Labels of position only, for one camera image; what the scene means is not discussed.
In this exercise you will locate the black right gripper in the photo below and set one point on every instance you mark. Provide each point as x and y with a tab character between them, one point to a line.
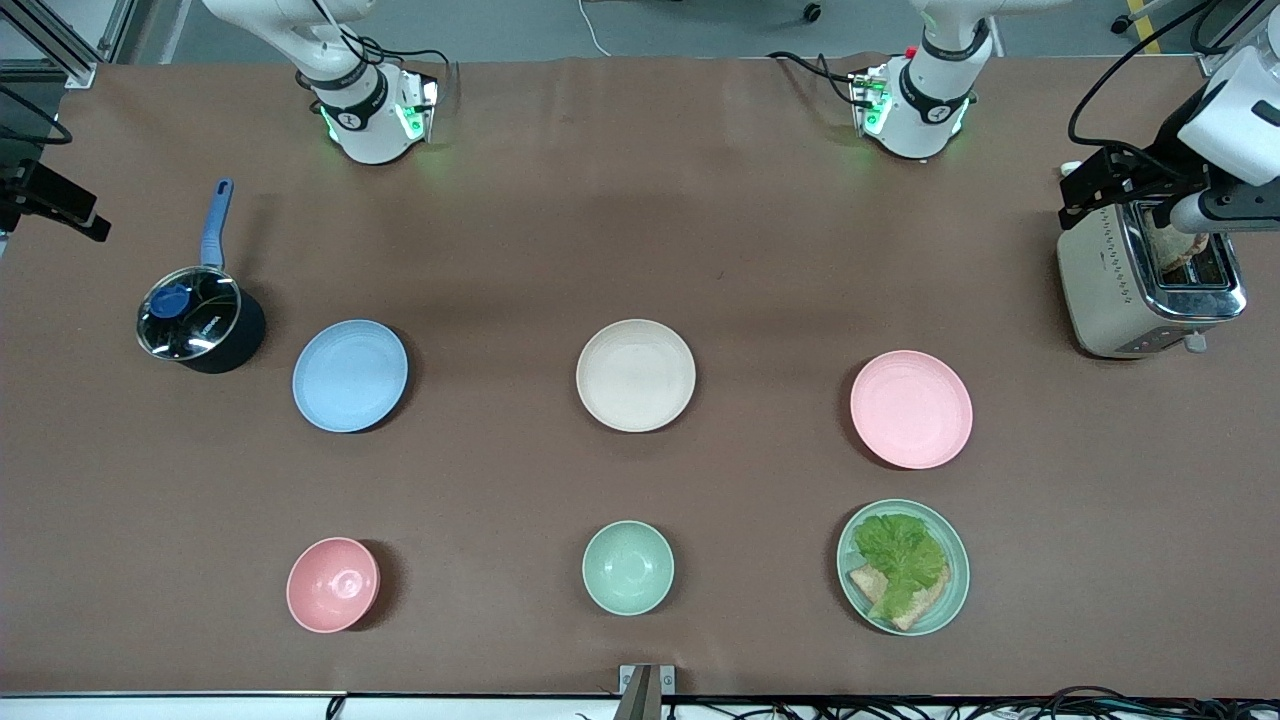
22	183

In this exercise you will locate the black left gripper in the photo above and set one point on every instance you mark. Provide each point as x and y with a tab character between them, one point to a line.
1166	162

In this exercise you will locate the pink plate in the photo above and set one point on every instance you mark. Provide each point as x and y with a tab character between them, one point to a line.
911	409

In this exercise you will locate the blue plate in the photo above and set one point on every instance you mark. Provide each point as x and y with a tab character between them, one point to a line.
350	376

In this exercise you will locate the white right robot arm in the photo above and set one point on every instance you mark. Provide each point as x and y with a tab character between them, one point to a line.
365	120

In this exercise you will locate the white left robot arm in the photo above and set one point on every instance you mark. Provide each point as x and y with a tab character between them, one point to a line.
935	100

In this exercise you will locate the white power plug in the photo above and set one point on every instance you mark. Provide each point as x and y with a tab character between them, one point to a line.
1071	168

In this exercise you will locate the toast slice in toaster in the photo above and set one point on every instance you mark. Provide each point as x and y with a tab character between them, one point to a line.
1180	248

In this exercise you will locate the silver toaster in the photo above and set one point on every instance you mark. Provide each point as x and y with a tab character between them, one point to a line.
1110	290

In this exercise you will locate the glass lid with blue knob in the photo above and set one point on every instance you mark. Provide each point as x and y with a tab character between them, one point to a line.
188	312

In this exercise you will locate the black caster wheel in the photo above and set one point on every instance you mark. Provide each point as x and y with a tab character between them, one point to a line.
812	12

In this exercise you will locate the green lettuce leaf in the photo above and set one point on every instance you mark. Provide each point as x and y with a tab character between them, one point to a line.
900	555

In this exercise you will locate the green plate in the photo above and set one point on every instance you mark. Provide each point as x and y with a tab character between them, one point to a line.
955	590

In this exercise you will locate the brown bread slice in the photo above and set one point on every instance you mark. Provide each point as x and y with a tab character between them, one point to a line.
925	603

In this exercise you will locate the pink bowl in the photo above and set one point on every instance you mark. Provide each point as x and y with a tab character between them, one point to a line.
332	585

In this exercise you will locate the beige plate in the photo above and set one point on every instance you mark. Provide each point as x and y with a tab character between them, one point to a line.
636	375

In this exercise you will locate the green bowl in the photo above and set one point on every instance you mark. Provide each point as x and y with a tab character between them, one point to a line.
628	567

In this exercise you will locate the aluminium frame profile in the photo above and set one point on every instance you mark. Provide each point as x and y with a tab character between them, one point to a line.
60	45

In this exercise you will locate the silver camera mount bracket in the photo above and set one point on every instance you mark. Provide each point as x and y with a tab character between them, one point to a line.
646	690

